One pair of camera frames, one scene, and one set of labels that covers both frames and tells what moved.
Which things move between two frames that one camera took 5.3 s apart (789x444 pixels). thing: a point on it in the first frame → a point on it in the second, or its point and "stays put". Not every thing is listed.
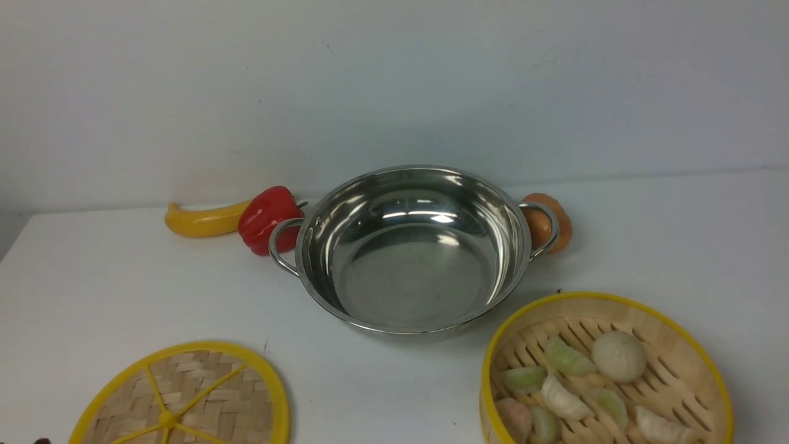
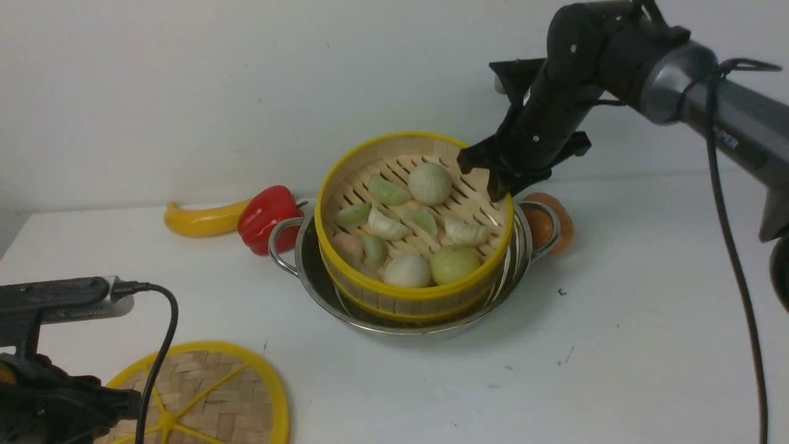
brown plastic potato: [540, 224] stays put
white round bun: [619, 356] → [429, 183]
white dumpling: [563, 404] → [385, 228]
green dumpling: [546, 427] → [374, 252]
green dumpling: [524, 380] → [354, 216]
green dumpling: [611, 404] → [426, 219]
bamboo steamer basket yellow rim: [684, 372] → [402, 235]
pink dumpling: [516, 419] → [351, 248]
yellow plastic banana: [214, 221] stays put
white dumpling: [657, 429] → [460, 232]
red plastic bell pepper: [265, 208] stays put
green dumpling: [564, 358] → [388, 193]
